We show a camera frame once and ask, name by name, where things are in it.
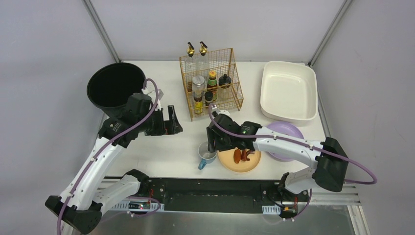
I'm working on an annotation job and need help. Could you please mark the blue white mug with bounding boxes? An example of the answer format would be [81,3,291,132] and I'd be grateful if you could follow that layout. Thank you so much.
[198,142,217,170]

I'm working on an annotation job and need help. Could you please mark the yellow plate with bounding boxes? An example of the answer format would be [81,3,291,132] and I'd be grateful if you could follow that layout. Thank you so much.
[218,148,261,173]

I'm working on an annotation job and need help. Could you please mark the brown sausage pieces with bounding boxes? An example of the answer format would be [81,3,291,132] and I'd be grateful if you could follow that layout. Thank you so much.
[233,149,255,164]

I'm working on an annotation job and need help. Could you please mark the small yellow label bottle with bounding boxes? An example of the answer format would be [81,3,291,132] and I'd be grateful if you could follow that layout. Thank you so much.
[194,96,203,115]

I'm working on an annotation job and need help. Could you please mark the small black cap jar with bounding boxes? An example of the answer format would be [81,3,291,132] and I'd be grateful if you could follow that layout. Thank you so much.
[204,91,214,109]

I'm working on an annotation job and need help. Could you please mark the silver lid spice jar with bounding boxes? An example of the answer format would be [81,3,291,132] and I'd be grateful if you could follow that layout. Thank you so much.
[191,75,205,101]

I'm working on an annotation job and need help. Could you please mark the yellow cap green bottle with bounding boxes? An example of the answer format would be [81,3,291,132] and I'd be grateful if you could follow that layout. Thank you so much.
[207,70,218,100]

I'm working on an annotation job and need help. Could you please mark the black lid glass jar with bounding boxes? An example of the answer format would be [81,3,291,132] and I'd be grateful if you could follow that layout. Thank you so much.
[218,73,231,101]

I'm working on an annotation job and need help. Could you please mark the glass bottle with brown sauce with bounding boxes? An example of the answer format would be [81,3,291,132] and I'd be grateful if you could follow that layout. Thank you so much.
[184,42,196,92]

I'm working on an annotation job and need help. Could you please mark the glass oil bottle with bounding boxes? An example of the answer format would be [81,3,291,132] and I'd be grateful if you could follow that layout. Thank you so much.
[196,41,210,78]

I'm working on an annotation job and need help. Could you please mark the purple plate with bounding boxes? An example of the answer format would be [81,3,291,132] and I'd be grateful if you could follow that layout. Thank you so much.
[267,121,304,162]

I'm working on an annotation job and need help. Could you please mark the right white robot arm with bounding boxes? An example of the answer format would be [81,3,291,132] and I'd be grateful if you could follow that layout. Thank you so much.
[206,114,348,194]

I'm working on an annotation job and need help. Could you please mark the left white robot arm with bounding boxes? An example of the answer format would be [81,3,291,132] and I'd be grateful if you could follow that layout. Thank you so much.
[45,89,183,234]

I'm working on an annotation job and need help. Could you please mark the black ribbed trash bin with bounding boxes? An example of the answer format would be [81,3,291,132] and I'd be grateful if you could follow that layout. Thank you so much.
[87,63,154,124]

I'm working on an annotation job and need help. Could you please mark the white rectangular basin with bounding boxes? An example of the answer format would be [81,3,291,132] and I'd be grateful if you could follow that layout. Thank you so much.
[260,61,318,123]

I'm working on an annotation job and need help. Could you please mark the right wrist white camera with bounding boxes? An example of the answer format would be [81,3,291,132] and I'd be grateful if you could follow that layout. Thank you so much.
[216,110,231,117]

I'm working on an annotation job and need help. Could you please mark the gold wire rack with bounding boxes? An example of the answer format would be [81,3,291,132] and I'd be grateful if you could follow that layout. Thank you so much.
[179,48,244,120]

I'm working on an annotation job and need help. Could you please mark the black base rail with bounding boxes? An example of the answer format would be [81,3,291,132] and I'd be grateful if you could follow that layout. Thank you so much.
[135,177,309,214]

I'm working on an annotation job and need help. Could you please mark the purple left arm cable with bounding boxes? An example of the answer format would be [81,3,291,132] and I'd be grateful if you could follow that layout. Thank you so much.
[56,77,160,235]

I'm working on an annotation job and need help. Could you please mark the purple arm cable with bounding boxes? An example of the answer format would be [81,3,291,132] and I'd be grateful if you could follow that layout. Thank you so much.
[56,77,160,235]
[208,102,378,186]

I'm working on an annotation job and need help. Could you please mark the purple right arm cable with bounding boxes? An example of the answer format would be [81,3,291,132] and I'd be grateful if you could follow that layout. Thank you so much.
[208,102,378,186]

